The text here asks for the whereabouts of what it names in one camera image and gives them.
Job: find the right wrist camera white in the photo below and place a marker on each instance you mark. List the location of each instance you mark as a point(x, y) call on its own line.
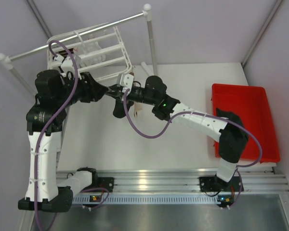
point(125, 81)

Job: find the black sock pile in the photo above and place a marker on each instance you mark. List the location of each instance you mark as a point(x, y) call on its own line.
point(118, 111)

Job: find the aluminium mounting rail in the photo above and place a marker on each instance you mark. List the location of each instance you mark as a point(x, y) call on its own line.
point(183, 187)

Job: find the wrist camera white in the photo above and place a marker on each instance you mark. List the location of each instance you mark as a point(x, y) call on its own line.
point(66, 64)
point(125, 81)

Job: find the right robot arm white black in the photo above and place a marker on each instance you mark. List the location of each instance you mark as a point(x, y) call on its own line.
point(226, 129)

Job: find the white red hanging sock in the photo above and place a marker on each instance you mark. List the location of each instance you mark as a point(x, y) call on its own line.
point(92, 47)

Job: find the metal drying rack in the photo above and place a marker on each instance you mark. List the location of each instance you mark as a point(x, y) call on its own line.
point(6, 61)

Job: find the red plastic tray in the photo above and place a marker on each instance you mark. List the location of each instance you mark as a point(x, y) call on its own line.
point(251, 105)

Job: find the white plastic clip hanger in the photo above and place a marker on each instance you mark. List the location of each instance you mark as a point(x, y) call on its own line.
point(117, 60)

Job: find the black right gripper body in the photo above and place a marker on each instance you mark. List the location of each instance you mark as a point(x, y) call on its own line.
point(121, 95)

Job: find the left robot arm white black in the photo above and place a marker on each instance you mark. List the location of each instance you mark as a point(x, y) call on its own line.
point(45, 126)

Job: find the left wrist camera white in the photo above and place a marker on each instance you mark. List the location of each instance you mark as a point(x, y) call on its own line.
point(66, 64)

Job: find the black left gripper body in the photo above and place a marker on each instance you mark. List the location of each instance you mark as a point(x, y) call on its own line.
point(86, 94)

